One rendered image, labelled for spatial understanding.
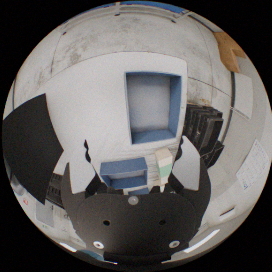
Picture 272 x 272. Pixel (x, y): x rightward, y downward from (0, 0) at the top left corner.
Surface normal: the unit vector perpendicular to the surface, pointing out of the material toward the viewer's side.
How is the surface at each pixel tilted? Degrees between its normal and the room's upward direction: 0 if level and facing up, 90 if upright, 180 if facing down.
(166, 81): 0
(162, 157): 90
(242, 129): 90
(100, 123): 0
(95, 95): 0
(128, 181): 90
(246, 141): 90
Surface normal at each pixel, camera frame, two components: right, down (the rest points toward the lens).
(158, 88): 0.16, 0.52
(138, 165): -0.07, -0.84
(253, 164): -0.99, 0.12
